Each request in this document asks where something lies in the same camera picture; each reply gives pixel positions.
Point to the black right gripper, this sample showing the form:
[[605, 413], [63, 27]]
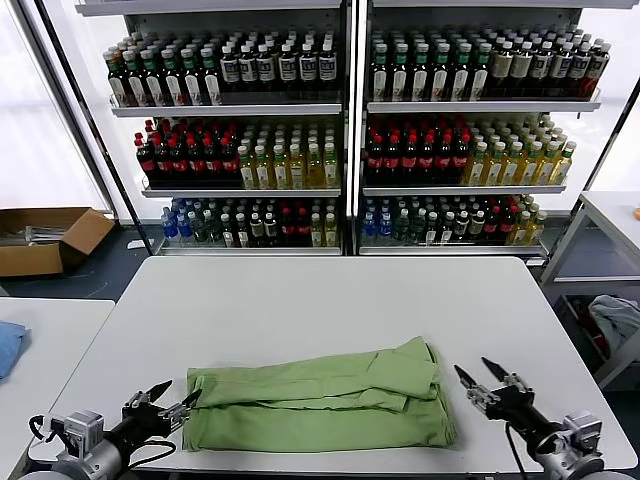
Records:
[[510, 405]]

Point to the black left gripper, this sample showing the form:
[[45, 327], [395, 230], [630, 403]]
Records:
[[145, 422]]

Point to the green polo shirt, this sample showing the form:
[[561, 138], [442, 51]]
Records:
[[300, 400]]

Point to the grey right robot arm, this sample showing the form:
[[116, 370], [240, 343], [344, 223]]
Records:
[[550, 445]]

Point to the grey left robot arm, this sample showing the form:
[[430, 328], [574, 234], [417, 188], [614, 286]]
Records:
[[100, 455]]

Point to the red item under table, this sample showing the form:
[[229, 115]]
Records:
[[597, 340]]

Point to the pale blue crumpled cloth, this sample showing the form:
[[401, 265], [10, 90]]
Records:
[[620, 320]]

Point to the dark bottle white cap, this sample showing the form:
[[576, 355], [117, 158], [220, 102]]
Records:
[[271, 230], [228, 231], [431, 230], [447, 230], [242, 231], [257, 230]]

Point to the cola bottle red cap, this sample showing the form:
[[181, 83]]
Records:
[[462, 158], [211, 162], [177, 162], [492, 225], [410, 158], [445, 158], [145, 162], [392, 158], [303, 228], [375, 158], [507, 224], [230, 162], [195, 162], [427, 158], [161, 162], [287, 228]]

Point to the yellow drink bottle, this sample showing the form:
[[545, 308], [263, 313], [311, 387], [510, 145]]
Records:
[[330, 230], [512, 164], [297, 166], [530, 164], [521, 229], [331, 166], [564, 163], [314, 166], [280, 167], [494, 164], [476, 164], [537, 227], [246, 167], [548, 164], [262, 167], [316, 231]]

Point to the white paper scrap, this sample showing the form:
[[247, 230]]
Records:
[[135, 244]]

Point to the dark green drink bottle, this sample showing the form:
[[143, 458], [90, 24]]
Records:
[[401, 229], [417, 229], [215, 228], [200, 228]]

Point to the blue folded cloth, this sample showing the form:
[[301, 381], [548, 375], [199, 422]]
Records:
[[10, 345]]

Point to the blue drink bottle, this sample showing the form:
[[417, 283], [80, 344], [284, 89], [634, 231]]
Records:
[[369, 225], [184, 225], [385, 225], [169, 224]]

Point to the open cardboard box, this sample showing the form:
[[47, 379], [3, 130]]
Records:
[[30, 260]]

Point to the clear plastic packets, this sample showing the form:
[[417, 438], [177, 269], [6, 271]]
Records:
[[42, 234]]

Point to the grey metal drinks shelf rack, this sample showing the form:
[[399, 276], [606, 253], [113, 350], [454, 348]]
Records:
[[225, 110], [475, 106]]

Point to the dark bottle green cap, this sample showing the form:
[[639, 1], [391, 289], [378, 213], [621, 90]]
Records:
[[172, 77], [192, 76], [441, 72], [461, 72], [481, 72], [153, 77], [211, 76], [420, 72], [380, 72], [400, 72], [117, 79], [135, 78]]

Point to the dark bottle beige label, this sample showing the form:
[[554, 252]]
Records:
[[521, 69], [501, 69]]

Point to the dark bottle blue white label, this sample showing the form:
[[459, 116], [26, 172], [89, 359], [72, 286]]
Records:
[[229, 69], [247, 69], [287, 68], [561, 70], [579, 71], [307, 68], [541, 69], [597, 71], [327, 68], [265, 68]]

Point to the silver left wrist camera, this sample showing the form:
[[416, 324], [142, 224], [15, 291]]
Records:
[[80, 430]]

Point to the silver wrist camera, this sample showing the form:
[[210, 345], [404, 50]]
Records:
[[582, 430], [80, 430]]

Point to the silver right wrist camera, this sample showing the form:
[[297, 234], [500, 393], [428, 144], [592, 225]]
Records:
[[582, 430]]

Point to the grey metal frame table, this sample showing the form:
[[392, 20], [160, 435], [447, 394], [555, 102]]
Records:
[[600, 278]]

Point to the black slanted frame pole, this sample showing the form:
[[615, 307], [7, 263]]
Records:
[[608, 150], [97, 135]]

